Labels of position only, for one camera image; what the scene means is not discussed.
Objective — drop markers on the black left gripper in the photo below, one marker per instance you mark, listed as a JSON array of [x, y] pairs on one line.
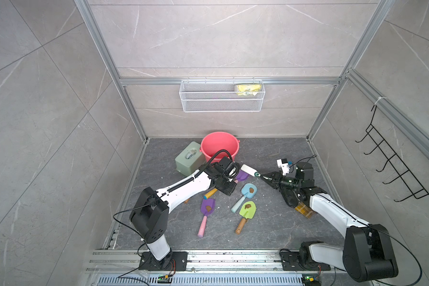
[[232, 185]]

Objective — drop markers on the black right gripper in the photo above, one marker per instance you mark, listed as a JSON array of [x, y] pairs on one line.
[[276, 176]]

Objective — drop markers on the white cleaning brush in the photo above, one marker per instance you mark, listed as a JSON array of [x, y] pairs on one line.
[[250, 171]]

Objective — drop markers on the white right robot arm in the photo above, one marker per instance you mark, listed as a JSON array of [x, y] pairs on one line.
[[367, 253]]

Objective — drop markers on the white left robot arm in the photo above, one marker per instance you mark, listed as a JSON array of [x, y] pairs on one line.
[[149, 217]]

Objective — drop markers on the yellow toy trowel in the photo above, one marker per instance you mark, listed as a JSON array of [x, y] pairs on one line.
[[210, 194]]

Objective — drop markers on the black oval brush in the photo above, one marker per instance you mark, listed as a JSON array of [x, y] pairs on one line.
[[289, 193]]

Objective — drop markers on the blue toy trowel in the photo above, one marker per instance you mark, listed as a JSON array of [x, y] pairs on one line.
[[248, 191]]

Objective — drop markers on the pink plastic bucket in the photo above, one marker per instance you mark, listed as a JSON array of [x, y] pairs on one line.
[[216, 141]]

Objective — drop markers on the mint green tissue box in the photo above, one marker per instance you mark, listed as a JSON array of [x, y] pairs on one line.
[[190, 159]]

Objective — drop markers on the plaid brown cloth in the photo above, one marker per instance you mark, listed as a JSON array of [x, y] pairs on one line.
[[307, 212]]

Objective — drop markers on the yellow sponge in basket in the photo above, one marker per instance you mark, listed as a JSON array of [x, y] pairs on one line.
[[248, 89]]

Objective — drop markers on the purple trowel pink handle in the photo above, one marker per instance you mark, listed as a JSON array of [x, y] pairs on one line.
[[207, 208]]

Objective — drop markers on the green trowel wooden handle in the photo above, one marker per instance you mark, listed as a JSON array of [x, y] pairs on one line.
[[247, 212]]

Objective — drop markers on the white wire wall basket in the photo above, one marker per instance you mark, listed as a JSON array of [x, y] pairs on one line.
[[198, 96]]

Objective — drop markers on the black wall hook rack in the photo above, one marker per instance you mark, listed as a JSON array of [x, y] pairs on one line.
[[392, 160]]

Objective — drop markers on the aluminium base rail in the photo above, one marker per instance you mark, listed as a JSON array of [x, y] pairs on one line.
[[208, 268]]

